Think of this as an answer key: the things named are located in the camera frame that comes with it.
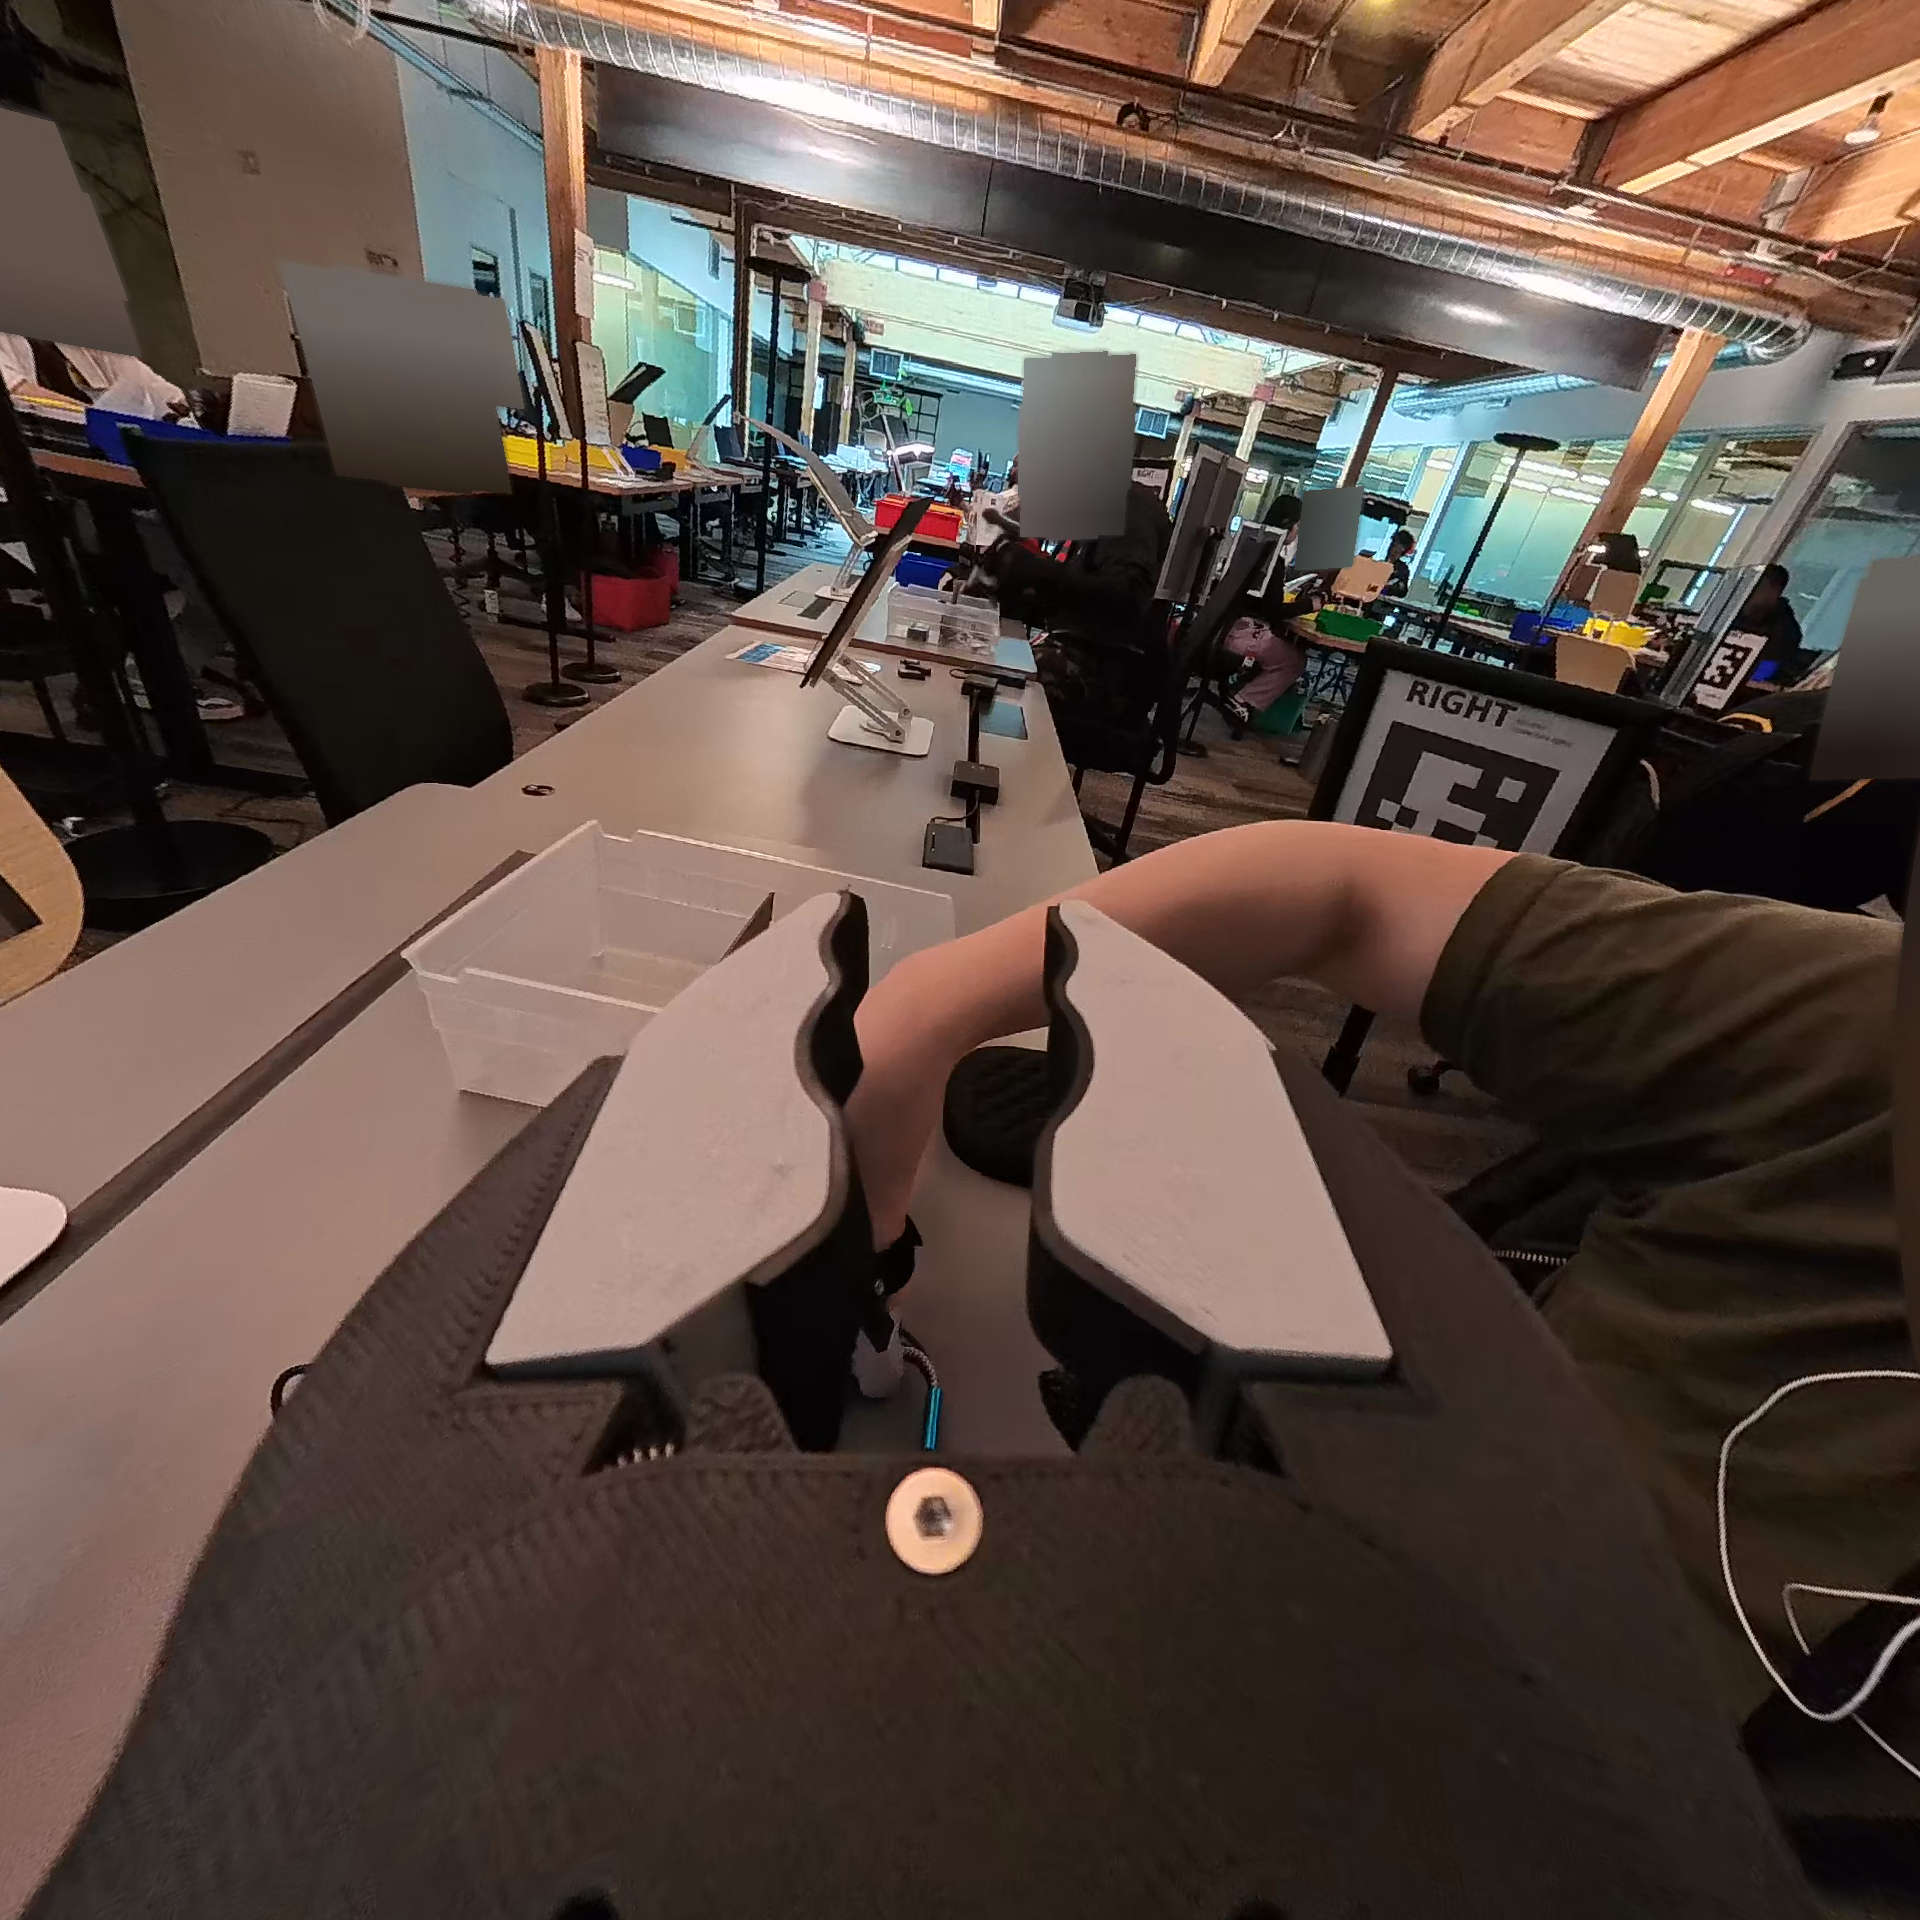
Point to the silver spiral duct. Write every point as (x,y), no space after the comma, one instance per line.
(1697,301)

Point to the tablet on white stand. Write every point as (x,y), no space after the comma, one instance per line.
(884,735)

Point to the wooden sign board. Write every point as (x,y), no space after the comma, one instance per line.
(52,884)

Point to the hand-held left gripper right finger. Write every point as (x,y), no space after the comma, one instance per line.
(1201,1184)

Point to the black framed marker sign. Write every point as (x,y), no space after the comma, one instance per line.
(1396,749)

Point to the black floor lamp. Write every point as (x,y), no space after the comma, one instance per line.
(1528,440)

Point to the blue plastic bin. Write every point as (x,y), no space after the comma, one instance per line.
(136,436)
(922,568)

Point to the black stanchion post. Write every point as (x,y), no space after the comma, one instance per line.
(557,691)
(587,672)

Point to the ceiling projector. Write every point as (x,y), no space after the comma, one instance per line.
(1080,306)

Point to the clear lidded box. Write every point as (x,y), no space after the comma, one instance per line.
(944,616)

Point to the blue printed leaflet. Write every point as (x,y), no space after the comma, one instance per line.
(771,651)

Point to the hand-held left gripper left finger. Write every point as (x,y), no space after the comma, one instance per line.
(690,1170)

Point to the person's right forearm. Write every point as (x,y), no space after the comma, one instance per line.
(1201,916)

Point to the white stand base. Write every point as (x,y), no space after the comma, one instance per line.
(27,1239)

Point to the black office chair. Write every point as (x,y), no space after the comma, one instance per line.
(329,644)
(1124,749)

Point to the yellow plastic bin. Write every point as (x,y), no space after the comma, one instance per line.
(541,458)

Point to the clear plastic divided bin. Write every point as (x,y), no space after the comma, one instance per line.
(526,975)

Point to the red plastic bin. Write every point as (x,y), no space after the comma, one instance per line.
(938,523)
(629,591)

